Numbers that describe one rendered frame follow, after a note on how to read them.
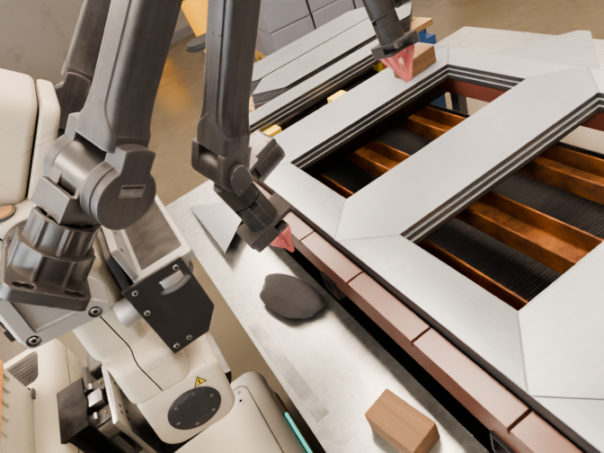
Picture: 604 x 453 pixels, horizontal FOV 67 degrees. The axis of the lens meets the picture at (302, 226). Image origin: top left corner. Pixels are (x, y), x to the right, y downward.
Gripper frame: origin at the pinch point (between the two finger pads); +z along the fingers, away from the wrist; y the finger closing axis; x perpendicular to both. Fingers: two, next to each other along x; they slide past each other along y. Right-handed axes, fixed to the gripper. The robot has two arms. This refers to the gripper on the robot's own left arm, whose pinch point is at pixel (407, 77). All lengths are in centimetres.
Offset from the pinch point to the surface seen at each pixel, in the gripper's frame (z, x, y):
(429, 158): 15.4, 8.7, -9.3
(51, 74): -105, 83, 642
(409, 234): 19.6, 27.1, -22.3
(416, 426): 35, 49, -42
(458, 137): 15.6, -0.6, -8.9
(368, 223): 16.4, 30.6, -15.2
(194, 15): -68, -82, 450
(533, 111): 17.8, -15.5, -16.0
